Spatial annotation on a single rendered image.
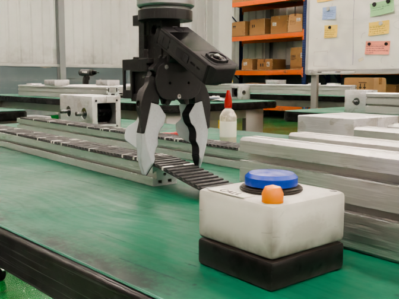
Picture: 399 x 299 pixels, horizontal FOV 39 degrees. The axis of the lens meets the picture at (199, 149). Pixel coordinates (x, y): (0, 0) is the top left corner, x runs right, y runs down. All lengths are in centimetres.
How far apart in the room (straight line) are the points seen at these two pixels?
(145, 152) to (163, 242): 23
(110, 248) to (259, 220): 15
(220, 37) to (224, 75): 805
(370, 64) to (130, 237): 345
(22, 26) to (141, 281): 1219
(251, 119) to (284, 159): 304
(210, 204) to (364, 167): 13
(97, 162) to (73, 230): 35
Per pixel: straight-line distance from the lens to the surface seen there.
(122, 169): 83
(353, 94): 244
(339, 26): 404
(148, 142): 71
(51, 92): 437
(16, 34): 1249
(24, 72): 1251
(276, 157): 55
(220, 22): 872
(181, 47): 69
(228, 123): 121
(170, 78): 72
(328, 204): 42
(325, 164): 50
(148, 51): 76
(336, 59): 404
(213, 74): 65
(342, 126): 72
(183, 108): 77
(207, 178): 70
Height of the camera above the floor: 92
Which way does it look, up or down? 7 degrees down
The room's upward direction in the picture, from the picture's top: straight up
